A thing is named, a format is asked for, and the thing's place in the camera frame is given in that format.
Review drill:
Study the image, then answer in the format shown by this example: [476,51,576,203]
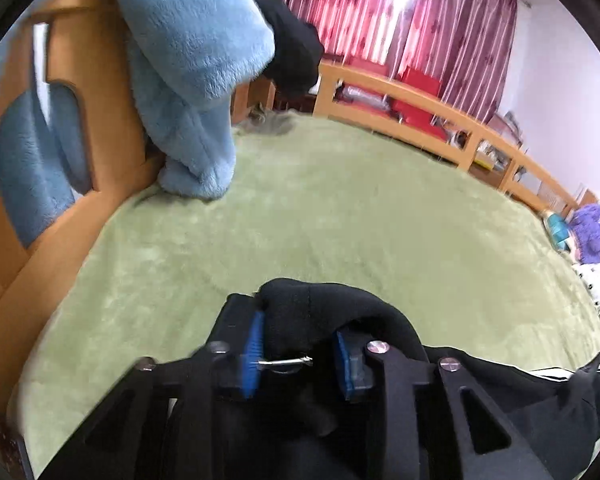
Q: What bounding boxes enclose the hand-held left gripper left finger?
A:
[39,292,269,480]

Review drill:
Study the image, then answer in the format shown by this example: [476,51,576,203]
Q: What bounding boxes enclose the teal toy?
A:
[544,211,572,251]

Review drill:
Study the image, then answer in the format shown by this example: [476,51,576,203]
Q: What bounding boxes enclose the grey cloth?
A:
[244,105,297,137]

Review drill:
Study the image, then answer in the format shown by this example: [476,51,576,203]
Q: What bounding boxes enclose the white patterned cloth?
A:
[574,260,600,337]

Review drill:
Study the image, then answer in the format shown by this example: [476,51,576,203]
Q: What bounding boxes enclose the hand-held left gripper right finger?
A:
[330,329,556,480]

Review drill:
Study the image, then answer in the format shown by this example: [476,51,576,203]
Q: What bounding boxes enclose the red chair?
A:
[391,66,449,142]
[347,56,388,79]

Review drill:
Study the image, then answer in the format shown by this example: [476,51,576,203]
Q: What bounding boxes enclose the purple plush toy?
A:
[570,203,600,264]

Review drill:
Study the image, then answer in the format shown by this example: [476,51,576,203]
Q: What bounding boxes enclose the red patterned curtain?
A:
[270,0,519,126]

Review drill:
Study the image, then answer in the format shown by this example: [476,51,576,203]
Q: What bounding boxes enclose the black hanging garment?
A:
[247,0,326,101]

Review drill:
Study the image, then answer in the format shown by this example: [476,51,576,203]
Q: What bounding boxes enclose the wooden bed frame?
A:
[0,0,167,413]

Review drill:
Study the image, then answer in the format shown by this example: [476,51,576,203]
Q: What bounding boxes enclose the light blue fleece robe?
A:
[0,0,277,250]

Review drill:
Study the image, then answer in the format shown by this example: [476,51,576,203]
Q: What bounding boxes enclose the black pants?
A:
[215,277,600,480]

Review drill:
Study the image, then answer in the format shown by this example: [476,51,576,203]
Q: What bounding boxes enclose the green fleece blanket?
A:
[10,110,600,477]

